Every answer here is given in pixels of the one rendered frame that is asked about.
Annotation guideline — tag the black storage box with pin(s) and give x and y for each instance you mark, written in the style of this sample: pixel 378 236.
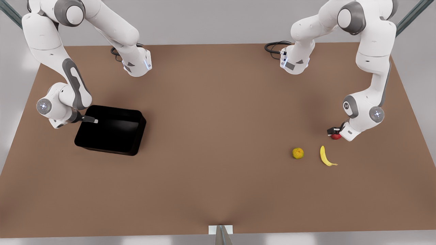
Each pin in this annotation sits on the black storage box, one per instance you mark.
pixel 112 131

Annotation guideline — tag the yellow banana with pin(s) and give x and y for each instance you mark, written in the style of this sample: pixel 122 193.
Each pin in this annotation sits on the yellow banana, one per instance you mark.
pixel 325 157

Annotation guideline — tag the yellow-green orange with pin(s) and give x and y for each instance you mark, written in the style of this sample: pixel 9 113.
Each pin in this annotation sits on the yellow-green orange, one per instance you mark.
pixel 298 153

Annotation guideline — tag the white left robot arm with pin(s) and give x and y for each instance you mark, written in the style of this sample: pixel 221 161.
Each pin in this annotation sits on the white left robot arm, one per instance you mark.
pixel 371 47

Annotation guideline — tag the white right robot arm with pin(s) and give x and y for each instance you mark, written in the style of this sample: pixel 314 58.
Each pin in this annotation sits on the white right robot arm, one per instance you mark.
pixel 47 41

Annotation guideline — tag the silver frame post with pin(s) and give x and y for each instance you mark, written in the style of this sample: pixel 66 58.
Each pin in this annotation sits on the silver frame post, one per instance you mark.
pixel 12 13
pixel 222 235
pixel 410 16

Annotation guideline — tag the red apple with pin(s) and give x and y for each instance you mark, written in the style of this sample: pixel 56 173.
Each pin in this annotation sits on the red apple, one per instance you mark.
pixel 336 136

